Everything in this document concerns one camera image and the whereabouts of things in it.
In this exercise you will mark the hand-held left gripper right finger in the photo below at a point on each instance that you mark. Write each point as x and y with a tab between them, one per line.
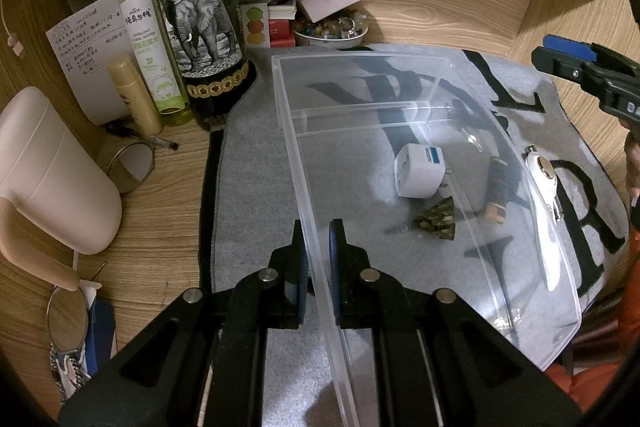
334	279

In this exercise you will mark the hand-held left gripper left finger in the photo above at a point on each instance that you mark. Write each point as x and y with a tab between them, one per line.
300	279

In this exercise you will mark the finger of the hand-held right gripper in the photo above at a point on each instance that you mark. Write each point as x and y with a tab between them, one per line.
570	49

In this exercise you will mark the white handheld massager device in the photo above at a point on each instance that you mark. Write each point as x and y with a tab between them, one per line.
542	174

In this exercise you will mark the clear plastic storage bin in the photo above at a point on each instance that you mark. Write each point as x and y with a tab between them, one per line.
360	167

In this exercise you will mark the triangular camouflage packet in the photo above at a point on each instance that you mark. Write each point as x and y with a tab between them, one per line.
439	222

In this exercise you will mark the white plug adapter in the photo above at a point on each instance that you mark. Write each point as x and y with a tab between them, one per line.
420	172

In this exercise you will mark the black and gold battery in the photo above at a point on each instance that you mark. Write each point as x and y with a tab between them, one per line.
497	192

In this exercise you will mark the person's right hand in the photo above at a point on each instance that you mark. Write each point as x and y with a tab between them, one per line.
633	167

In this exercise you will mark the grey cloth with black letters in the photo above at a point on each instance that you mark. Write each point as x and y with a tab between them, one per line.
250	187

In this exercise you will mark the small round metal-rimmed mirror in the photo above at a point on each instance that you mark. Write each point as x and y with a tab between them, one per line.
132	167

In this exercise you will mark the blue flat box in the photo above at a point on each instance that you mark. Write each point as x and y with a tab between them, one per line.
102	337

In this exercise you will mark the black pen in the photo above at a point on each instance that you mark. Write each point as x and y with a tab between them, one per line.
145	138

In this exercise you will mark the white bowl of beads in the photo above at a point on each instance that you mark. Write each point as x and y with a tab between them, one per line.
330	34

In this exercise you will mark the red box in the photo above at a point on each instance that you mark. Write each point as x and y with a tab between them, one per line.
281	34

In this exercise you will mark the beige tube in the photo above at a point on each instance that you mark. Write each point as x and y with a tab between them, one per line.
132	92

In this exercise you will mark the fruit printed card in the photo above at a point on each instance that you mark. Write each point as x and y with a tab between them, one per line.
255	24

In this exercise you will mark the green spray bottle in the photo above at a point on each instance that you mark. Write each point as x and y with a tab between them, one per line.
150	57

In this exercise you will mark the small stack of cards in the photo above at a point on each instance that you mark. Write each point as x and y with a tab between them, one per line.
283	9

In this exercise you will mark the orange jacket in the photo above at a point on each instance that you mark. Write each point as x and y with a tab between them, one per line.
600	382

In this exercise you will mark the white handwritten note paper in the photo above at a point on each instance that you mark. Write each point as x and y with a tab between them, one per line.
80	57

